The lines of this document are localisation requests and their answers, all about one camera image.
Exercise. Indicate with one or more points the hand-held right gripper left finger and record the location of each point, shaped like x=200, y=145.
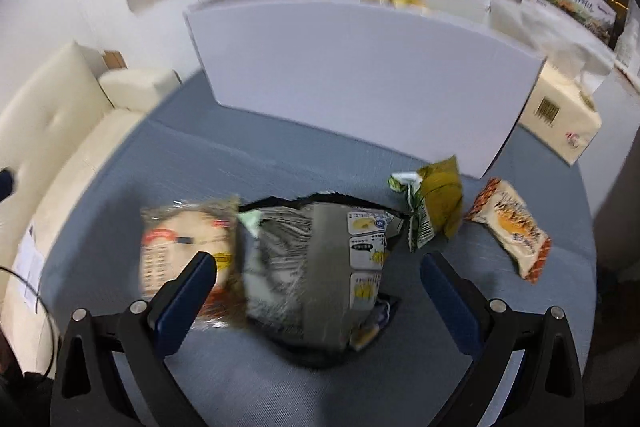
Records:
x=185, y=302

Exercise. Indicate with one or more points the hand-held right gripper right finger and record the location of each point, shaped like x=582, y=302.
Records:
x=450, y=302

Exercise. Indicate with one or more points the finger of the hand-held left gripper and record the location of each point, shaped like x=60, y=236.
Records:
x=6, y=186

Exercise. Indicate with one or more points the clear bread packet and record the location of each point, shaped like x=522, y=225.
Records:
x=185, y=232

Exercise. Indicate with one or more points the orange corn snack packet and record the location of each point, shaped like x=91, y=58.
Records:
x=515, y=227

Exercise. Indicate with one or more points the olive green snack packet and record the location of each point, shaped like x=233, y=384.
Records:
x=435, y=202

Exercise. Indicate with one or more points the black snack packet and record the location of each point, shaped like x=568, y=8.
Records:
x=310, y=272

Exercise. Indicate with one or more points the white cardboard box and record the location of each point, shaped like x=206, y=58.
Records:
x=360, y=77

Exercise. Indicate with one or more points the white leather sofa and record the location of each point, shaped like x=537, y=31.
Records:
x=55, y=157

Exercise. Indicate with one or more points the blue grey tablecloth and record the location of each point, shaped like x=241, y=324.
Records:
x=280, y=167

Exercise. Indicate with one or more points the brown cardboard piece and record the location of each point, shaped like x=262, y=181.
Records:
x=114, y=60

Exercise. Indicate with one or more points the cream tissue pack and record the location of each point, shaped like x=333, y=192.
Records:
x=560, y=117

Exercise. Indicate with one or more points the printed tissue box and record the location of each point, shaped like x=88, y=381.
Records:
x=570, y=2

